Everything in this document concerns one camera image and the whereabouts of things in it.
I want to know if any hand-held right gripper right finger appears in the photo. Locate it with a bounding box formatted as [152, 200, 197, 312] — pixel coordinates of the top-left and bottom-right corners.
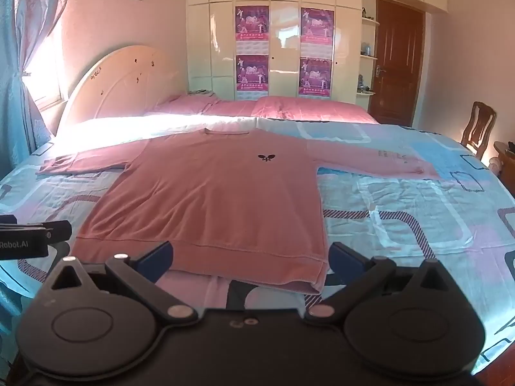
[304, 242, 467, 326]

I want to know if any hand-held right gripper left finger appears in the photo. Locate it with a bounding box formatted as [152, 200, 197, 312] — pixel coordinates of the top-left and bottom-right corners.
[40, 241, 200, 326]

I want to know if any pink long-sleeve sweatshirt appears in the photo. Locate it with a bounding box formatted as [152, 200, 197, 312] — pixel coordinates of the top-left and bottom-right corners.
[35, 128, 441, 295]

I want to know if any patterned blue pink bed sheet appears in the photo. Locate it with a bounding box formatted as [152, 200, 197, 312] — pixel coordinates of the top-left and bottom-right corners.
[0, 115, 515, 375]

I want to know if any pink pillow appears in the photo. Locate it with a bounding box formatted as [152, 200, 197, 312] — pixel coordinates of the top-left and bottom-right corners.
[257, 96, 379, 125]
[155, 93, 259, 118]

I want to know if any window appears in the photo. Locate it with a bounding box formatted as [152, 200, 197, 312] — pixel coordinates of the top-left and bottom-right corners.
[22, 20, 68, 110]

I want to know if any cream rounded headboard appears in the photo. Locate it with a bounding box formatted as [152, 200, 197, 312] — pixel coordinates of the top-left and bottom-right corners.
[58, 45, 190, 134]

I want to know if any wooden chair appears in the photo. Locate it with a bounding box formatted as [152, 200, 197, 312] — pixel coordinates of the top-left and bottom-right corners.
[460, 101, 498, 161]

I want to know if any dark wooden side table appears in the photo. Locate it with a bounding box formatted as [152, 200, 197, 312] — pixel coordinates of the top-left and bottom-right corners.
[492, 140, 515, 196]

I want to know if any brown wooden door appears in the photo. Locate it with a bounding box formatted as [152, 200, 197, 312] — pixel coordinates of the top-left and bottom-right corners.
[368, 0, 426, 127]

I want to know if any cream corner shelf unit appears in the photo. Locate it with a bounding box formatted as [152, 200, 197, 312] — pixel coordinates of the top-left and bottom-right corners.
[355, 7, 381, 98]

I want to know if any blue pink curtain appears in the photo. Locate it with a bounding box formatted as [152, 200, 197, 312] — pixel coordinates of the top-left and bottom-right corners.
[0, 0, 78, 178]

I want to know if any cream glossy wardrobe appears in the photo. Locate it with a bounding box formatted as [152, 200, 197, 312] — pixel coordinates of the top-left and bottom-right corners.
[185, 0, 363, 104]

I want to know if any purple wall poster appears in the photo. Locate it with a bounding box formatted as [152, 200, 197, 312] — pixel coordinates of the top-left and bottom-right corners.
[300, 7, 335, 58]
[298, 57, 333, 97]
[236, 54, 269, 91]
[235, 5, 270, 55]

